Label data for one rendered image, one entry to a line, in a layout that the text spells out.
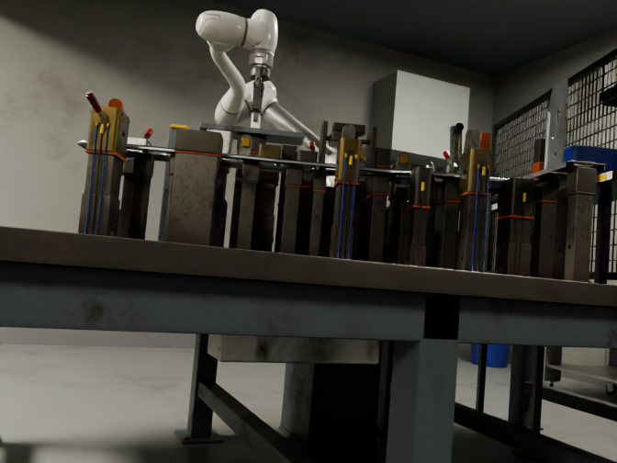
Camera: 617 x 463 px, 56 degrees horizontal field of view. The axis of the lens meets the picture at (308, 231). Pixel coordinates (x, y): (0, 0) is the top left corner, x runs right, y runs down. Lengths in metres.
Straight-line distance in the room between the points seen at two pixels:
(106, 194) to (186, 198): 0.20
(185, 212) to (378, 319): 0.79
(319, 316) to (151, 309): 0.24
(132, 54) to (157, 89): 0.32
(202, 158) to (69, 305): 0.88
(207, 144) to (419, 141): 3.79
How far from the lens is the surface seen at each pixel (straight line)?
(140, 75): 4.89
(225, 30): 2.19
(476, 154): 1.64
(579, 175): 1.58
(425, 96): 5.37
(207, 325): 0.82
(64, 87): 4.81
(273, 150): 1.92
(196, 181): 1.59
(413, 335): 0.96
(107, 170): 1.61
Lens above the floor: 0.68
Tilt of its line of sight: 4 degrees up
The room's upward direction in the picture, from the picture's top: 5 degrees clockwise
